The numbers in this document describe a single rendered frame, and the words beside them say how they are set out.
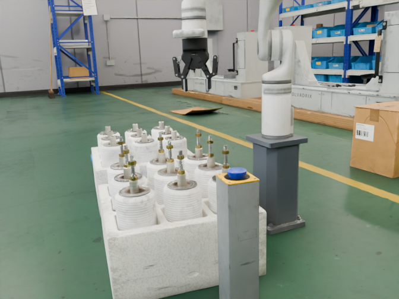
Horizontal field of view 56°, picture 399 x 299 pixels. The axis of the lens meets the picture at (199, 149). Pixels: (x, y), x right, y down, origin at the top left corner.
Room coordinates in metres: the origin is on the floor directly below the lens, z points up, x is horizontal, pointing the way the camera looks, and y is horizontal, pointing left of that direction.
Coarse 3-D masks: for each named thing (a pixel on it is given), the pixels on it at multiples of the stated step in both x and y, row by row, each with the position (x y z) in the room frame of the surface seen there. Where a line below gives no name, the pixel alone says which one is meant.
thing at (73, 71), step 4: (68, 68) 6.63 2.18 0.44; (72, 68) 6.50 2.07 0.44; (76, 68) 6.53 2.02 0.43; (80, 68) 6.56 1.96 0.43; (84, 68) 6.59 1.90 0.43; (68, 72) 6.69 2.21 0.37; (72, 72) 6.50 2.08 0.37; (76, 72) 6.52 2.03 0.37; (80, 72) 6.55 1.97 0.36; (84, 72) 6.58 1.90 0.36; (88, 72) 6.61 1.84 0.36; (72, 76) 6.50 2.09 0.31; (76, 76) 6.52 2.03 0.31; (80, 76) 6.55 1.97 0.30
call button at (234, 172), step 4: (232, 168) 0.76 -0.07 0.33; (236, 168) 0.76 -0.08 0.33; (240, 168) 0.76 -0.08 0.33; (244, 168) 0.76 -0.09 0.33; (228, 172) 0.74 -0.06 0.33; (232, 172) 0.74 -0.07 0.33; (236, 172) 0.73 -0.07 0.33; (240, 172) 0.73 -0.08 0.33; (244, 172) 0.74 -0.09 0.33; (232, 176) 0.74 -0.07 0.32; (236, 176) 0.74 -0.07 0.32; (240, 176) 0.74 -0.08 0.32; (244, 176) 0.74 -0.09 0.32
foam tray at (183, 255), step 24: (216, 216) 0.86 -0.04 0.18; (264, 216) 0.88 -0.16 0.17; (120, 240) 0.77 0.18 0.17; (144, 240) 0.79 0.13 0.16; (168, 240) 0.80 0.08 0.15; (192, 240) 0.82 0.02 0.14; (216, 240) 0.84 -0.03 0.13; (264, 240) 0.88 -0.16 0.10; (120, 264) 0.77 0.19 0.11; (144, 264) 0.79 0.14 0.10; (168, 264) 0.80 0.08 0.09; (192, 264) 0.82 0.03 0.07; (216, 264) 0.84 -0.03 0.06; (264, 264) 0.88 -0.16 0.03; (120, 288) 0.77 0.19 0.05; (144, 288) 0.78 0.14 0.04; (168, 288) 0.80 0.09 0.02; (192, 288) 0.82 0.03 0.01
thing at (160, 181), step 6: (156, 174) 0.99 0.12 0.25; (186, 174) 0.99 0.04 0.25; (156, 180) 0.98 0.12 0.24; (162, 180) 0.96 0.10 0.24; (168, 180) 0.96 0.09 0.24; (156, 186) 0.98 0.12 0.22; (162, 186) 0.96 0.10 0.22; (156, 192) 0.98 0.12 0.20; (162, 192) 0.96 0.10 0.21; (156, 198) 0.98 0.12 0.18; (162, 198) 0.96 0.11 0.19; (162, 204) 0.97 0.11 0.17
